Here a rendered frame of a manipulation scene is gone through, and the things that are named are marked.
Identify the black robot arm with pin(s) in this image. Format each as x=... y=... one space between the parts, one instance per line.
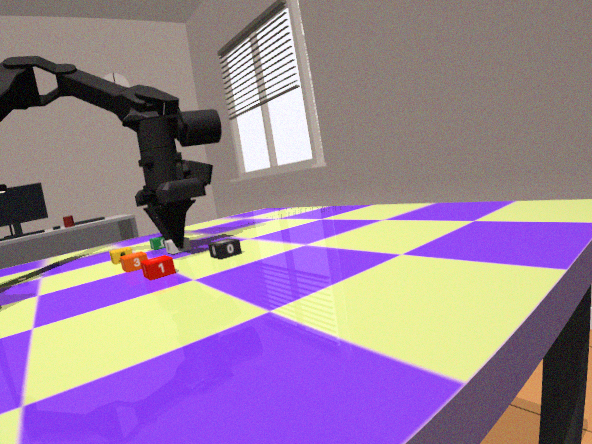
x=139 y=107

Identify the white block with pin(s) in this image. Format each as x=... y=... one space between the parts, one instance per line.
x=172 y=249

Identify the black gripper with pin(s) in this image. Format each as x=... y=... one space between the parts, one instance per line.
x=167 y=198

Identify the orange block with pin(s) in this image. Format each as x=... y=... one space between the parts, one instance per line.
x=131 y=263

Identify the yellow block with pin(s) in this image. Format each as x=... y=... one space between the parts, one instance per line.
x=115 y=254

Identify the red block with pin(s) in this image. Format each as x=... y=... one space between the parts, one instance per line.
x=157 y=267

